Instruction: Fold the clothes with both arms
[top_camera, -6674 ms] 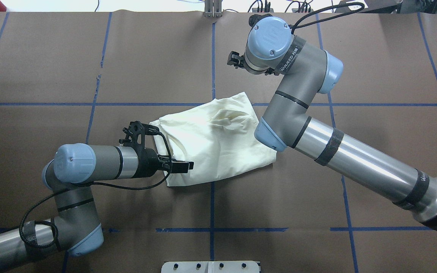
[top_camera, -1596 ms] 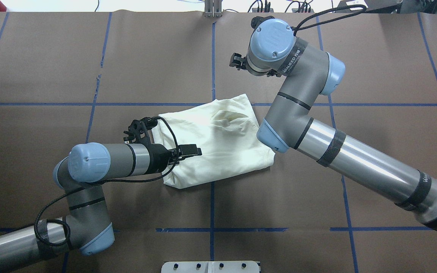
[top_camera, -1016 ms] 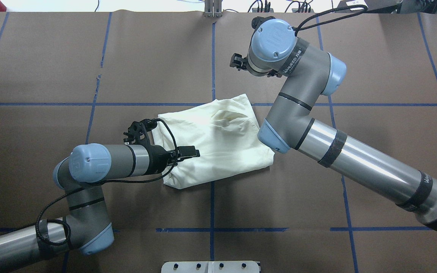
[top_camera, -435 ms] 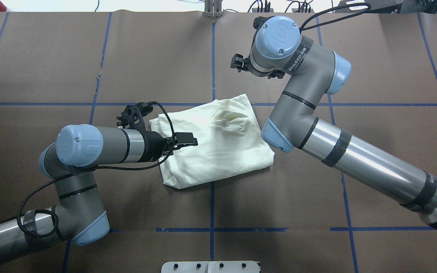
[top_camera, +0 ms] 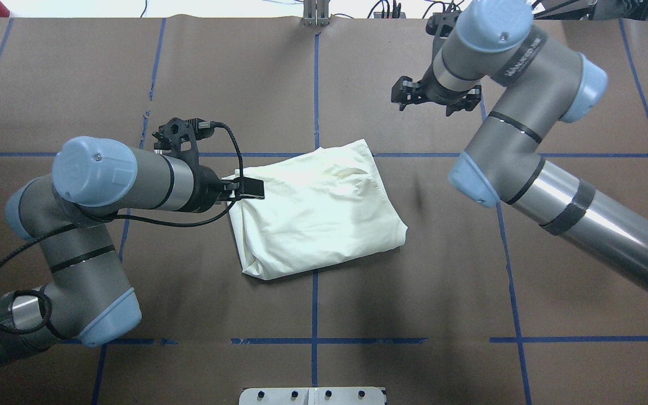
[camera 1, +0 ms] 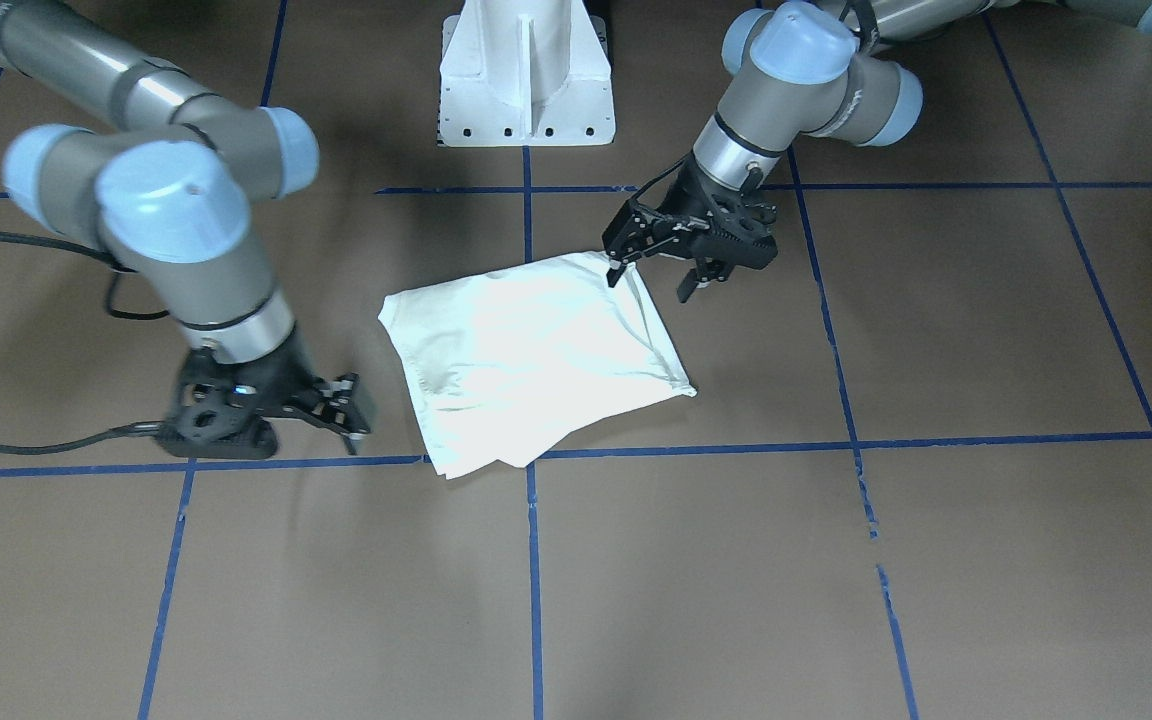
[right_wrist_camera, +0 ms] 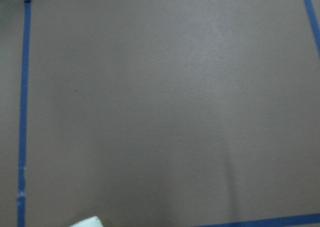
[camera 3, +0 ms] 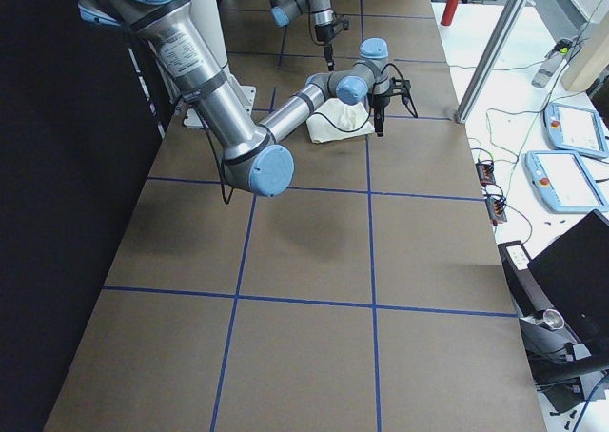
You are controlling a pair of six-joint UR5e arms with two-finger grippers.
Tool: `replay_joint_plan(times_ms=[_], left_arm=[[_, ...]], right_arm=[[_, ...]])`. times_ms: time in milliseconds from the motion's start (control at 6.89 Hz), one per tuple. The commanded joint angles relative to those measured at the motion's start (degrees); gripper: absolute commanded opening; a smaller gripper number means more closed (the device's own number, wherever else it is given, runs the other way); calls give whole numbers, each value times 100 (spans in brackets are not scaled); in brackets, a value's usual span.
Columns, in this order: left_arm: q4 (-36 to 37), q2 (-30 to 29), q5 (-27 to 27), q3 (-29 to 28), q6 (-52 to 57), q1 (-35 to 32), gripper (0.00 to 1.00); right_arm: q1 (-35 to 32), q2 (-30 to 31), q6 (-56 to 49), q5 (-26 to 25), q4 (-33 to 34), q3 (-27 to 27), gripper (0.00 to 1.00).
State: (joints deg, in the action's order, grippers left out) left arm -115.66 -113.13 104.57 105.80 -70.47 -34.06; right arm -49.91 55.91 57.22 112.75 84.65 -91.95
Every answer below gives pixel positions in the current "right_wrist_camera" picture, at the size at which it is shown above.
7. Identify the cream long-sleeve cat shirt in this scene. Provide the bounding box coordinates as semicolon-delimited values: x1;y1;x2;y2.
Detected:
70;216;103;227

